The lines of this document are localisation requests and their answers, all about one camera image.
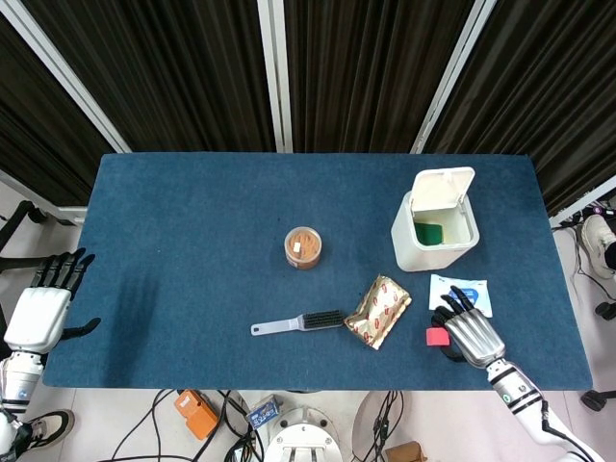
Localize gold foil snack wrapper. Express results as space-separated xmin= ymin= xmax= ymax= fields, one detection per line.
xmin=343 ymin=273 xmax=413 ymax=352

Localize white sneaker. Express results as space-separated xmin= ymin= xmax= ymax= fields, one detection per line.
xmin=580 ymin=214 xmax=616 ymax=278

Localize blue circuit board module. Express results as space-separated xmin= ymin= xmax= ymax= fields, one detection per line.
xmin=246 ymin=394 xmax=281 ymax=430

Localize black pleated curtain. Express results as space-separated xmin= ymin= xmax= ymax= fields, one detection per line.
xmin=283 ymin=0 xmax=477 ymax=154
xmin=425 ymin=0 xmax=616 ymax=217
xmin=21 ymin=0 xmax=276 ymax=153
xmin=0 ymin=13 xmax=116 ymax=208

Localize clear round tub brown contents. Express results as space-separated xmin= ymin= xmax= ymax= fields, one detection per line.
xmin=283 ymin=225 xmax=323 ymax=271

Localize green item in bin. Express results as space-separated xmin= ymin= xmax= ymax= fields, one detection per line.
xmin=414 ymin=221 xmax=445 ymax=245

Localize orange device box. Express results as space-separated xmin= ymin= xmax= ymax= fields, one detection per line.
xmin=173 ymin=389 xmax=220 ymax=440

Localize black cable bundle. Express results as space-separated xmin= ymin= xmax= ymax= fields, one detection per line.
xmin=372 ymin=390 xmax=404 ymax=462

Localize black chair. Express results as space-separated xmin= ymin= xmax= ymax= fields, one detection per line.
xmin=0 ymin=200 xmax=64 ymax=285

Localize white trash bin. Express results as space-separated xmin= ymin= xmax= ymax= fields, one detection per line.
xmin=390 ymin=166 xmax=481 ymax=273

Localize grey round floor plate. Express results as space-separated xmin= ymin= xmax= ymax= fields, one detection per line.
xmin=351 ymin=390 xmax=405 ymax=462

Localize white frame post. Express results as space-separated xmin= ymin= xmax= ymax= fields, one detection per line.
xmin=257 ymin=0 xmax=294 ymax=154
xmin=0 ymin=0 xmax=134 ymax=154
xmin=409 ymin=0 xmax=500 ymax=155

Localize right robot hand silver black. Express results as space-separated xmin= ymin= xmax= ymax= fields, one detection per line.
xmin=429 ymin=285 xmax=506 ymax=370

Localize black floor cable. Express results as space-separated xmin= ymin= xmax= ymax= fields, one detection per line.
xmin=113 ymin=389 xmax=175 ymax=462
xmin=565 ymin=224 xmax=616 ymax=295

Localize grey brush black bristles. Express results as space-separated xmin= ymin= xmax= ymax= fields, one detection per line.
xmin=249 ymin=310 xmax=347 ymax=338

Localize grey black sneaker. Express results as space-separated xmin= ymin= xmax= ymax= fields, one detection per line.
xmin=21 ymin=408 xmax=76 ymax=451

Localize white blue wipe packet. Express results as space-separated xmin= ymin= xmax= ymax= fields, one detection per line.
xmin=427 ymin=272 xmax=495 ymax=319

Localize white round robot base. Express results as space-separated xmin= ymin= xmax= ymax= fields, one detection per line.
xmin=264 ymin=403 xmax=348 ymax=462

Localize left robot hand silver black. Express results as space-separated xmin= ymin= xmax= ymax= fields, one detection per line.
xmin=3 ymin=247 xmax=102 ymax=355

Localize blue felt table cover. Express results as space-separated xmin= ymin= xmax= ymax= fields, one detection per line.
xmin=41 ymin=152 xmax=594 ymax=391

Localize brown cardboard box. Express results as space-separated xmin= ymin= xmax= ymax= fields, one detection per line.
xmin=384 ymin=440 xmax=428 ymax=462

